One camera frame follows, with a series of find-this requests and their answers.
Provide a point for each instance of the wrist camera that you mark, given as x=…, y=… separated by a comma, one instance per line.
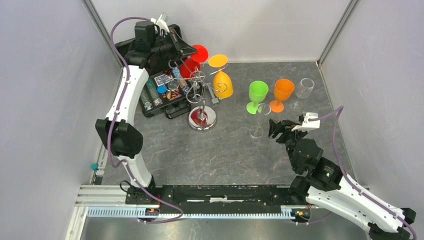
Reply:
x=160, y=25
x=307, y=122

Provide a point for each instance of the clear wine glass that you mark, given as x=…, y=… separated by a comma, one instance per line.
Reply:
x=302, y=91
x=261, y=113

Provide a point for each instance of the grey white blue brick toy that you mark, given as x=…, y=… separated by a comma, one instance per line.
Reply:
x=215, y=101

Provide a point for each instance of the teal clip on frame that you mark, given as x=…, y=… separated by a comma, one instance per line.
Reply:
x=94, y=167

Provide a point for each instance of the green plastic wine glass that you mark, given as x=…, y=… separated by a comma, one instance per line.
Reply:
x=258, y=91

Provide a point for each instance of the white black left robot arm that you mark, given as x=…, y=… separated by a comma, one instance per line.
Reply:
x=122, y=141

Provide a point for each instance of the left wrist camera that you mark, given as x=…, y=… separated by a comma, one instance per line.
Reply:
x=160, y=25

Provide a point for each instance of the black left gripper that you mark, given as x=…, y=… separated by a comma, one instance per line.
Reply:
x=181, y=48

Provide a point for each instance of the chrome wire glass rack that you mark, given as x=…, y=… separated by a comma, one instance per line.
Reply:
x=201, y=118

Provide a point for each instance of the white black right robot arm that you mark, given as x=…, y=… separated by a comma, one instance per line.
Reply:
x=323, y=183

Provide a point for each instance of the slotted cable duct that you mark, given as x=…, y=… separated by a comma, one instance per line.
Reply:
x=144, y=213

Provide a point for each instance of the orange plastic wine glass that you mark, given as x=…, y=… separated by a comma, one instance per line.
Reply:
x=283, y=89

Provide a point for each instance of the black poker chip case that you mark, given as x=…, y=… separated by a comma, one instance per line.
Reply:
x=160, y=94

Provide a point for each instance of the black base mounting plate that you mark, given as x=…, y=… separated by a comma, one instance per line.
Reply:
x=221, y=199

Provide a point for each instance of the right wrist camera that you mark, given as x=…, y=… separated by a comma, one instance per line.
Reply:
x=307, y=122

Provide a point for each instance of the red plastic wine glass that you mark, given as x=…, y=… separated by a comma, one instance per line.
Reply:
x=193, y=62

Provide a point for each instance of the yellow plastic wine glass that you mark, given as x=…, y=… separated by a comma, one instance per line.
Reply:
x=222, y=83

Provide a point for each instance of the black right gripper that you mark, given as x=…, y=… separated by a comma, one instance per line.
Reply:
x=284, y=126

